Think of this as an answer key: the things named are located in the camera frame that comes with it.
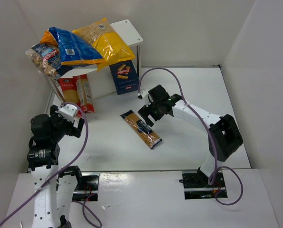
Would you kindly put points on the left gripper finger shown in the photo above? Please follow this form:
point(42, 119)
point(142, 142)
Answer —
point(54, 111)
point(77, 131)

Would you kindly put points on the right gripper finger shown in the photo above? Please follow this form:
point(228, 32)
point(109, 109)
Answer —
point(156, 115)
point(146, 112)

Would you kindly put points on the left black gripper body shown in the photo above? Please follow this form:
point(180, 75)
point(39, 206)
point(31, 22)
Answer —
point(73, 127)

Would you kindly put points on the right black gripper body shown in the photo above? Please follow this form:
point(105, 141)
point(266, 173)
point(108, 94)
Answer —
point(151, 110)

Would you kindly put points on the dark La Sicilia spaghetti pack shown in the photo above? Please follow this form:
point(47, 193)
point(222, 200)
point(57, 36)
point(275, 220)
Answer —
point(150, 138)

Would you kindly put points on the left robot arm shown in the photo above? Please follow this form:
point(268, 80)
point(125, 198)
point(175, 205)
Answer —
point(53, 186)

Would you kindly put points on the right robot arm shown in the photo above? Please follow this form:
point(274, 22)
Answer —
point(223, 134)

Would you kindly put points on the blue Barilla pasta box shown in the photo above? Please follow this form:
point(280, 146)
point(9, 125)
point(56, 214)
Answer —
point(125, 77)

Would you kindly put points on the white two-tier shelf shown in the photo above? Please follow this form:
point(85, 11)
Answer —
point(101, 83)

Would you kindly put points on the clear mixed pasta bag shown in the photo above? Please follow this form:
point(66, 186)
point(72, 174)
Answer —
point(47, 59)

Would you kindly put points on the blue pasta bag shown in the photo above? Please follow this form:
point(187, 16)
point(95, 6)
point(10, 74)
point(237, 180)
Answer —
point(74, 50)

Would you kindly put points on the yellow pasta bag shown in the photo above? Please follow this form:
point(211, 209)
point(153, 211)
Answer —
point(103, 38)

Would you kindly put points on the clear red spaghetti pack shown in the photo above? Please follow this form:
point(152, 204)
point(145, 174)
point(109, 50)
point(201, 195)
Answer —
point(84, 94)

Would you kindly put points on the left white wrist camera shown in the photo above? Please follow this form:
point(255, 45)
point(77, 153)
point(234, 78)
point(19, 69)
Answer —
point(68, 111)

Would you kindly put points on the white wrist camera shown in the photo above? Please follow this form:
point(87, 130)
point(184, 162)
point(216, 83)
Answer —
point(144, 97)
point(68, 111)

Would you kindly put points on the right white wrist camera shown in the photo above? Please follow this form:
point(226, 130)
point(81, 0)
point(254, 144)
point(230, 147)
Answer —
point(144, 97)

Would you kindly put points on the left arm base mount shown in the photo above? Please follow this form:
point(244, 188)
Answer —
point(87, 187)

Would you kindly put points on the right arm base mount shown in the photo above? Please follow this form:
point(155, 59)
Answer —
point(196, 187)

